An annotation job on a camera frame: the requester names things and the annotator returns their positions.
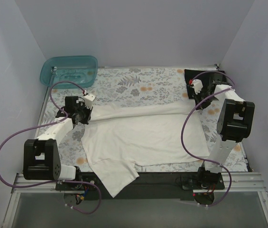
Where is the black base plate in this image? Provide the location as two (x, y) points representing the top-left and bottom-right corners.
(55, 171), (226, 202)

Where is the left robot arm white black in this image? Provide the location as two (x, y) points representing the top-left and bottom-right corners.
(23, 94), (96, 190)

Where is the white t shirt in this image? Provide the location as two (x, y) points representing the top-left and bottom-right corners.
(81, 101), (209, 197)

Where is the aluminium frame rail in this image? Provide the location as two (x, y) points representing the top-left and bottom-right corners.
(3, 172), (268, 228)

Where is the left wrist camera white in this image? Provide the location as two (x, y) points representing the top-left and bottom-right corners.
(83, 93), (96, 110)

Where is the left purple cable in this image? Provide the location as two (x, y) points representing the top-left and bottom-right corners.
(0, 81), (102, 214)

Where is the floral table mat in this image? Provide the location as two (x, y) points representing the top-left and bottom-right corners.
(38, 68), (248, 172)

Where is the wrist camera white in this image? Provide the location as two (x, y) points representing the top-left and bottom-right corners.
(189, 79), (203, 94)
(83, 93), (96, 110)

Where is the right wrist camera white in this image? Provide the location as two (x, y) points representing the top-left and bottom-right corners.
(189, 79), (203, 94)

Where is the folded black t shirt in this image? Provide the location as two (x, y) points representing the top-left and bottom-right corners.
(184, 69), (227, 99)

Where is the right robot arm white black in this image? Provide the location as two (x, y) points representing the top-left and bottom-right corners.
(189, 71), (255, 189)

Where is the teal plastic basket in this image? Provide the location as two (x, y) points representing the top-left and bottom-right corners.
(39, 56), (98, 89)

